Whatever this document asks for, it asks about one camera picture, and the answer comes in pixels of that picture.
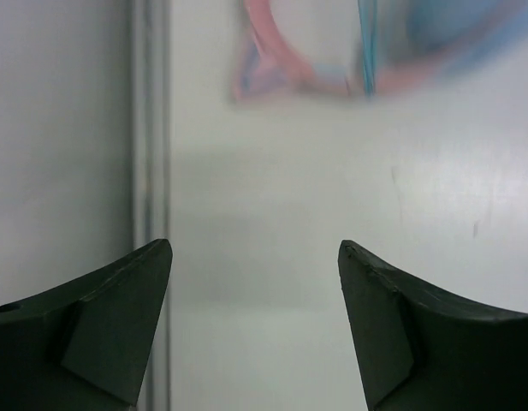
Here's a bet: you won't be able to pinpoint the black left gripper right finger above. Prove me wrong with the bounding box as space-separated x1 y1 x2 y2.
338 241 528 410

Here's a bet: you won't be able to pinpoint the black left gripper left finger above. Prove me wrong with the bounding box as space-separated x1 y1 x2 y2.
0 239 173 411

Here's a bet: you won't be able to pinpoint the pink blue cat-ear headphones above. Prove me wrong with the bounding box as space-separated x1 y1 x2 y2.
233 1 528 99

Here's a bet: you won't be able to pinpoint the teal headphone cable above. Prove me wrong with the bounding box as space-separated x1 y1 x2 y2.
356 0 381 98

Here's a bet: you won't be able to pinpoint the aluminium table edge rail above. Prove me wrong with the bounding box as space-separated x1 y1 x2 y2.
132 0 172 410

